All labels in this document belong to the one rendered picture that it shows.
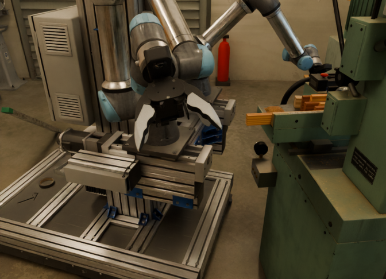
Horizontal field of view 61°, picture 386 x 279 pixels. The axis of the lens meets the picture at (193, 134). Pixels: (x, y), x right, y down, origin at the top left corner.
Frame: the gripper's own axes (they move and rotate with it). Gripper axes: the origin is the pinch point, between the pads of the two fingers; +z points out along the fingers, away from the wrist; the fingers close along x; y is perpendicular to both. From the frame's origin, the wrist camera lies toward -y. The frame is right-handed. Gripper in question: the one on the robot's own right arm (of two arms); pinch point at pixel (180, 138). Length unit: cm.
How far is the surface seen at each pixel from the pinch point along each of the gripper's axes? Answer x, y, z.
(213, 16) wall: -95, 201, -285
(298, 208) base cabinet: -40, 70, -3
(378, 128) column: -56, 30, -6
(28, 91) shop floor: 138, 242, -277
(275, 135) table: -37, 53, -25
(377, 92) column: -58, 24, -14
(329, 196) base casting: -42, 48, 3
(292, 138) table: -43, 55, -23
